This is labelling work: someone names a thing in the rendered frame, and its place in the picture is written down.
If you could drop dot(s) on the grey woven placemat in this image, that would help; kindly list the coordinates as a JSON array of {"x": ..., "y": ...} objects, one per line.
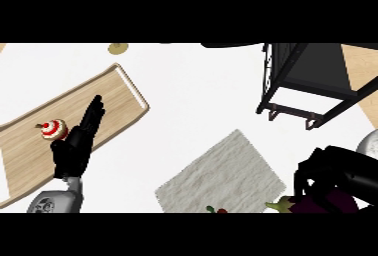
[{"x": 227, "y": 173}]

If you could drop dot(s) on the pale wooden cutting board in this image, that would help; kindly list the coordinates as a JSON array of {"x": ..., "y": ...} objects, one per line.
[{"x": 35, "y": 156}]

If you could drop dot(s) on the red and white cupcake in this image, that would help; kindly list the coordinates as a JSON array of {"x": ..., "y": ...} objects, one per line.
[{"x": 54, "y": 129}]

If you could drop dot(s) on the small red and green vegetable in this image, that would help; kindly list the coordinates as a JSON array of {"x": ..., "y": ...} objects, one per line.
[{"x": 216, "y": 210}]

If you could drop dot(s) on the black tiered shelf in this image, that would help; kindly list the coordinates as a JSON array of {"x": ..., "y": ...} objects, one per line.
[{"x": 305, "y": 71}]

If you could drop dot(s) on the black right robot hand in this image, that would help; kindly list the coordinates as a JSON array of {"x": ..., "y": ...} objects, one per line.
[{"x": 351, "y": 170}]

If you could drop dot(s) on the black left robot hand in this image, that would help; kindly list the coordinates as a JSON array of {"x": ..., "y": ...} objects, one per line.
[{"x": 74, "y": 150}]

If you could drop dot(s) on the olive round object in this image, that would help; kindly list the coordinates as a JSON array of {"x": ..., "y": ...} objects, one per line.
[{"x": 119, "y": 48}]

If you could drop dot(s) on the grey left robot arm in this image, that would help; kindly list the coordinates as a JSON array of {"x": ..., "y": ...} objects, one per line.
[{"x": 60, "y": 200}]

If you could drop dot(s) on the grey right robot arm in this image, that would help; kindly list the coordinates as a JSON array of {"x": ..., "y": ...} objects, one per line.
[{"x": 370, "y": 142}]

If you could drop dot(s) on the purple eggplant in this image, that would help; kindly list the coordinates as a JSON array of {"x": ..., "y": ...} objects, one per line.
[{"x": 340, "y": 204}]

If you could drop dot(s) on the pale wooden panel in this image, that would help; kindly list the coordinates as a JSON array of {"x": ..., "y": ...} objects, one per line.
[{"x": 364, "y": 63}]

